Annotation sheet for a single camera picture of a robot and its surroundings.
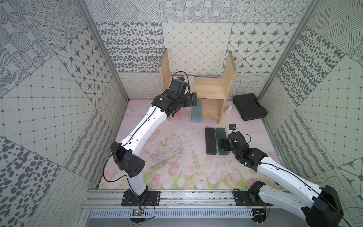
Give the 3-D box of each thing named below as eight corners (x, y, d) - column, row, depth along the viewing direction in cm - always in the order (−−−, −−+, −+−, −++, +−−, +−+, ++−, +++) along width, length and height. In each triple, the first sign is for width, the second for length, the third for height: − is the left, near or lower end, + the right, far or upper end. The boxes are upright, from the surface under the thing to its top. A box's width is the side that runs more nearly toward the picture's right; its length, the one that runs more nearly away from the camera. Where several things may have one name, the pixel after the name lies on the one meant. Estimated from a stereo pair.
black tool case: (243, 121, 109) (245, 117, 105) (230, 100, 124) (232, 95, 120) (265, 117, 112) (269, 113, 108) (250, 96, 127) (253, 92, 123)
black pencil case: (206, 154, 92) (206, 153, 90) (204, 129, 105) (204, 127, 103) (217, 154, 92) (218, 153, 90) (214, 129, 105) (214, 127, 103)
